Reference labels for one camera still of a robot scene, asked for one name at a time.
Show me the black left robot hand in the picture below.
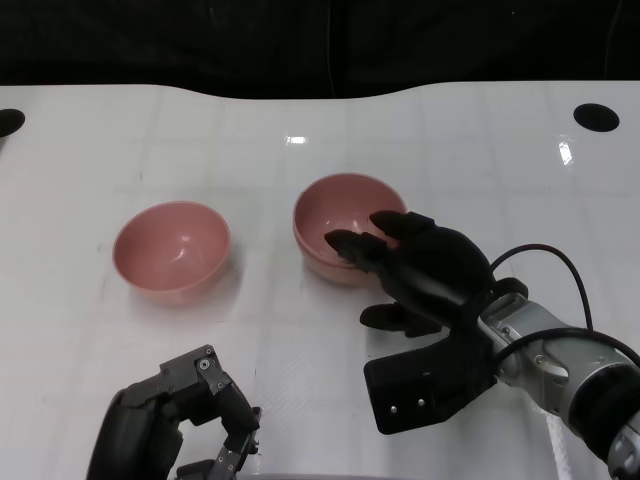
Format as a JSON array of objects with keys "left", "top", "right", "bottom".
[{"left": 88, "top": 343, "right": 264, "bottom": 480}]

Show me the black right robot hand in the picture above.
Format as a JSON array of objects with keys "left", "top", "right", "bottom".
[{"left": 323, "top": 209, "right": 497, "bottom": 340}]

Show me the pink plastic bowl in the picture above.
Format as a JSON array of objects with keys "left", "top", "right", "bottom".
[
  {"left": 112, "top": 200, "right": 232, "bottom": 307},
  {"left": 292, "top": 172, "right": 409, "bottom": 274},
  {"left": 298, "top": 239, "right": 401, "bottom": 288}
]

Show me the black table grommet hole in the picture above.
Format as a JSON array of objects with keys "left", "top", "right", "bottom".
[
  {"left": 573, "top": 102, "right": 621, "bottom": 133},
  {"left": 0, "top": 108, "right": 26, "bottom": 139}
]

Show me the black backdrop curtain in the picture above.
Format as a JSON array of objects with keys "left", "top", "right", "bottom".
[{"left": 0, "top": 0, "right": 640, "bottom": 101}]

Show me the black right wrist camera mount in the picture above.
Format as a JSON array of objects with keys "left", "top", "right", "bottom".
[{"left": 363, "top": 324, "right": 499, "bottom": 435}]

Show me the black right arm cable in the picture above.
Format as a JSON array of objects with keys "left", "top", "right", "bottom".
[{"left": 491, "top": 243, "right": 640, "bottom": 366}]

